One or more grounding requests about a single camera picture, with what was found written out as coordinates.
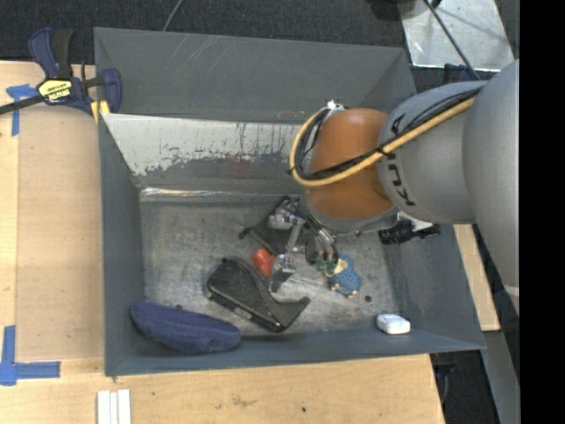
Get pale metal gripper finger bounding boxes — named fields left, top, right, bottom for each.
left=267, top=254, right=298, bottom=293
left=266, top=208, right=294, bottom=233

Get red plastic object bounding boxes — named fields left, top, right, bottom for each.
left=252, top=248, right=276, bottom=278

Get black angled plastic piece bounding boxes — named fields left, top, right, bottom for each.
left=238, top=195, right=293, bottom=256

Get black textured flat object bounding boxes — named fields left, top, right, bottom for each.
left=206, top=257, right=312, bottom=334

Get blue toy animal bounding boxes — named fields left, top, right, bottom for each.
left=327, top=254, right=364, bottom=299

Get small white box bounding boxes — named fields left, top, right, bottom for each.
left=375, top=313, right=412, bottom=336

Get dark blue cloth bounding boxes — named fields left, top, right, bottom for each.
left=129, top=301, right=243, bottom=355

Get grey metal bin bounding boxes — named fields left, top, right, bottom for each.
left=93, top=26, right=487, bottom=377

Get black cylinder on white bracket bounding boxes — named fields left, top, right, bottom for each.
left=378, top=218, right=441, bottom=245

